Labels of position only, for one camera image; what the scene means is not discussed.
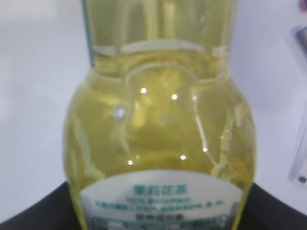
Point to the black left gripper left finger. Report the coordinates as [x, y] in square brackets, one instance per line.
[54, 212]

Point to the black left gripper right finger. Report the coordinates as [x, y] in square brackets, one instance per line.
[265, 212]

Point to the yellow tea bottle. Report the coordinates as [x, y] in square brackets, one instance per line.
[157, 136]

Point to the clear plastic ruler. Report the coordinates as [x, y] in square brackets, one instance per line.
[298, 172]

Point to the silver glitter pen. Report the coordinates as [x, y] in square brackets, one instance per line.
[299, 36]

